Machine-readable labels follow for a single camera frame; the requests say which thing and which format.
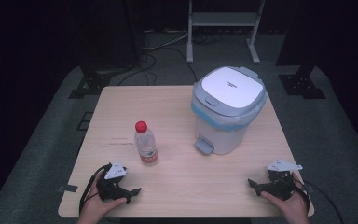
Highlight clear bottle with red cap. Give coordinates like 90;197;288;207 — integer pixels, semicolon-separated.
133;120;159;166

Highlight white pedal trash can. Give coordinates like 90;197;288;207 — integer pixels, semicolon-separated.
190;65;268;156

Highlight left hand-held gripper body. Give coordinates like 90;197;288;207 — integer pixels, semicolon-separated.
95;160;134;203

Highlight person's right hand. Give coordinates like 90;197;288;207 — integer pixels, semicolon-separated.
260;172;310;224

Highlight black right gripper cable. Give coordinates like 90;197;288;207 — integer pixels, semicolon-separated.
301;179;345;224

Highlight white metal stand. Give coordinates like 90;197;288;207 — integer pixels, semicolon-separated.
186;0;267;65

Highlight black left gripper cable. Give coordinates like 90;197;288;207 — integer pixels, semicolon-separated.
78;162;112;217

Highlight black stand base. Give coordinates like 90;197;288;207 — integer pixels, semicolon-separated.
277;64;327;100
67;64;138;100

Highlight blue trash bag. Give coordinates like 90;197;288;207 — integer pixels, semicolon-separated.
190;102;267;133

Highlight grey tape strip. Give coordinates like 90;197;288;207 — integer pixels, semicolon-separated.
57;184;79;193

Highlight person's left hand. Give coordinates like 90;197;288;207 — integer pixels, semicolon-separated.
79;172;128;224

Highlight black floor cables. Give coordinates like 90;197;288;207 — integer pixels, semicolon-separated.
117;30;198;87

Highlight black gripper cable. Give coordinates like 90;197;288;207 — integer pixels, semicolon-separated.
78;162;112;217
301;179;345;224

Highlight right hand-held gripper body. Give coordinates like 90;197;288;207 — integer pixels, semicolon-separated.
255;159;304;202

